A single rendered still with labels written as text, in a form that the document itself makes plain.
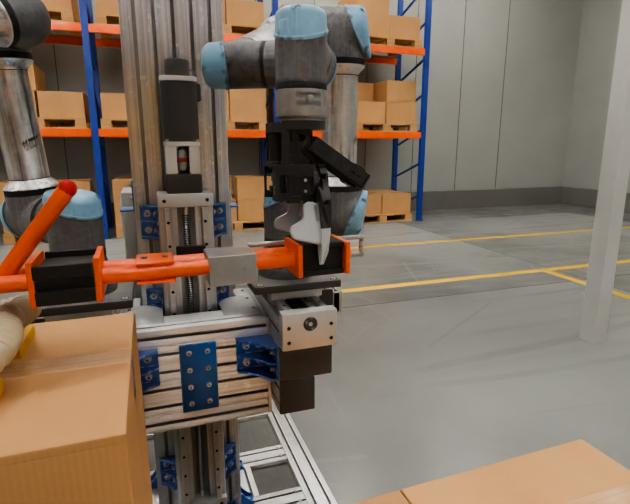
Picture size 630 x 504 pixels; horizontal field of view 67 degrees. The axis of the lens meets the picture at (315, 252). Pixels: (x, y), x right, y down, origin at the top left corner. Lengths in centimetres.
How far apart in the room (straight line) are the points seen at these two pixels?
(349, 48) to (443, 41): 990
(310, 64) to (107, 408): 51
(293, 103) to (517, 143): 1150
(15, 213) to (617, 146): 336
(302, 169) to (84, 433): 43
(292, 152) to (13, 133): 73
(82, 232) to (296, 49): 66
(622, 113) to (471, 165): 783
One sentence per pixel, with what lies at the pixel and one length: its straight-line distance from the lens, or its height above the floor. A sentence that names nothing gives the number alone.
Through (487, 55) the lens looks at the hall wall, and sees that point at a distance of 1164.
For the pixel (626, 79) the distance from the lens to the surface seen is 374.
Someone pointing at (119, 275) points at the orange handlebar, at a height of 120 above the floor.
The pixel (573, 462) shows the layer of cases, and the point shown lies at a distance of 155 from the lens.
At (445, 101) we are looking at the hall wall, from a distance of 1095.
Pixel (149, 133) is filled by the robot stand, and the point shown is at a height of 140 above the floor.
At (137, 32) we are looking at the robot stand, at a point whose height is 164.
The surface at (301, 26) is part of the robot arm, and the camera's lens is 72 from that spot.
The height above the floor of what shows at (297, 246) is 122.
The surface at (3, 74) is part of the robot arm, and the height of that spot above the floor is 152.
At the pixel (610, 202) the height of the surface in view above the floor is 100.
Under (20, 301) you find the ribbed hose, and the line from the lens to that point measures 77.
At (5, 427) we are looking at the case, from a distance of 64.
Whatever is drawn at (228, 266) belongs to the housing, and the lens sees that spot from 69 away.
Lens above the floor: 137
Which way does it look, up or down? 13 degrees down
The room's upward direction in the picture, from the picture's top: straight up
